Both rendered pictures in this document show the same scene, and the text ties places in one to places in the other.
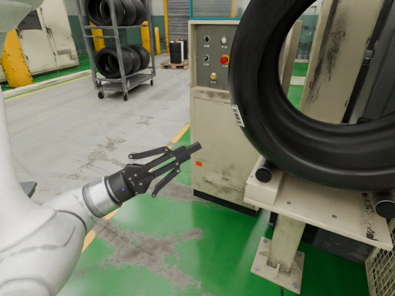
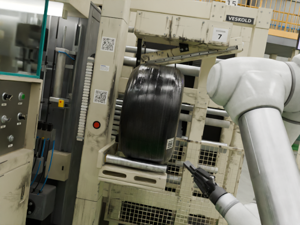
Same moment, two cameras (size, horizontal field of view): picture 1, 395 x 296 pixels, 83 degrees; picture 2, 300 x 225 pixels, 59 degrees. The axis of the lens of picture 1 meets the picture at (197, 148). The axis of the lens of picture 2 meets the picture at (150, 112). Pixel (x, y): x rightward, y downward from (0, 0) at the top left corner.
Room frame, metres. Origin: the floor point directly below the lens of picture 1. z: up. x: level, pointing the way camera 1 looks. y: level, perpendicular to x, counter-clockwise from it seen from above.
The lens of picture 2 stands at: (1.15, 1.05, 1.31)
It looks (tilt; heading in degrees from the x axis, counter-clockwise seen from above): 5 degrees down; 248
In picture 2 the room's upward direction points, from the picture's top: 9 degrees clockwise
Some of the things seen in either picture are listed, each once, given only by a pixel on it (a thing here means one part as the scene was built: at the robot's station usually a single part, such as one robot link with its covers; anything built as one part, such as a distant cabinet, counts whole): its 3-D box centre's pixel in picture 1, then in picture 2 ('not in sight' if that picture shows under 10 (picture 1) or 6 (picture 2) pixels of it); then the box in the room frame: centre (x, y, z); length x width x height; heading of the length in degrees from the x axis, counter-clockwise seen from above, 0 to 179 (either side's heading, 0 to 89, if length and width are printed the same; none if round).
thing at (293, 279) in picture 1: (278, 260); not in sight; (0.82, -0.49, 0.02); 0.27 x 0.27 x 0.04; 62
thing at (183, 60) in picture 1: (178, 52); not in sight; (7.44, 0.59, 0.38); 1.20 x 0.80 x 0.76; 170
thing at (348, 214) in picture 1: (313, 184); (136, 173); (0.59, -0.39, 0.80); 0.37 x 0.36 x 0.02; 62
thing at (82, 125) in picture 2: not in sight; (87, 99); (0.91, -0.50, 1.19); 0.05 x 0.04 x 0.48; 62
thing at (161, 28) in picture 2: not in sight; (182, 32); (0.34, -0.59, 1.71); 0.61 x 0.25 x 0.15; 152
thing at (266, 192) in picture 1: (272, 163); (133, 175); (0.65, -0.26, 0.84); 0.36 x 0.09 x 0.06; 152
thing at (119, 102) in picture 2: not in sight; (120, 119); (0.61, -0.83, 1.05); 0.20 x 0.15 x 0.30; 152
